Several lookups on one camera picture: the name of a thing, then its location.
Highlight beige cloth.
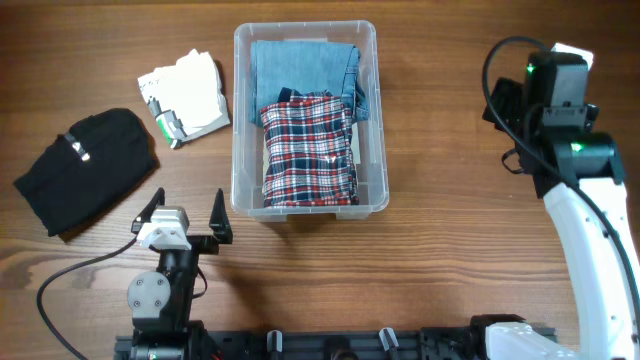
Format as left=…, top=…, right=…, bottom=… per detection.
left=262, top=126, right=361, bottom=202

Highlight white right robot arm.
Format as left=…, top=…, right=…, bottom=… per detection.
left=483, top=44, right=639, bottom=359

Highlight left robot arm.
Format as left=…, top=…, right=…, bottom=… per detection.
left=121, top=188, right=233, bottom=360

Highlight white printed t-shirt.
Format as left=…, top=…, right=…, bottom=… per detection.
left=137, top=49, right=231, bottom=149

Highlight clear plastic storage bin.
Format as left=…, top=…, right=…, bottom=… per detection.
left=230, top=20, right=389, bottom=222

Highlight blue jeans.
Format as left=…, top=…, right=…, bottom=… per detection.
left=249, top=40, right=369, bottom=127

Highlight plaid shirt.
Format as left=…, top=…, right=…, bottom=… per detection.
left=260, top=88, right=360, bottom=208

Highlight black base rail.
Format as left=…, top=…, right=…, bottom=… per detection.
left=113, top=327, right=559, bottom=360

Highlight black garment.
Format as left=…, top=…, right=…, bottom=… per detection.
left=14, top=108, right=156, bottom=237

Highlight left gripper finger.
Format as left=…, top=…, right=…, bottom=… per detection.
left=209, top=188, right=232, bottom=236
left=135, top=188, right=165, bottom=223

